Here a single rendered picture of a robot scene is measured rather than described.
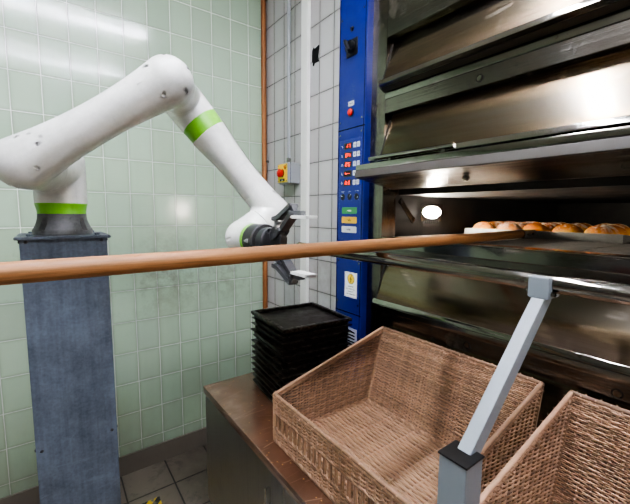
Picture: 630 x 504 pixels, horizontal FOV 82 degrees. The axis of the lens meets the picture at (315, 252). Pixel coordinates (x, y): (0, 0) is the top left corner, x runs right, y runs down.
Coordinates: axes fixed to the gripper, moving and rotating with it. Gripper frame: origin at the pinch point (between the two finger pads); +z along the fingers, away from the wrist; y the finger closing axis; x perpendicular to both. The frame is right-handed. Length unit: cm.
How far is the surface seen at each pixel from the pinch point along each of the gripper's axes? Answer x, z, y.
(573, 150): -37, 39, -21
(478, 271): -14.4, 33.2, 2.6
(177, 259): 32.2, 8.3, -0.2
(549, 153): -37, 35, -21
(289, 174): -47, -81, -26
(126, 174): 18, -117, -24
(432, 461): -33, 13, 60
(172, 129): -3, -117, -47
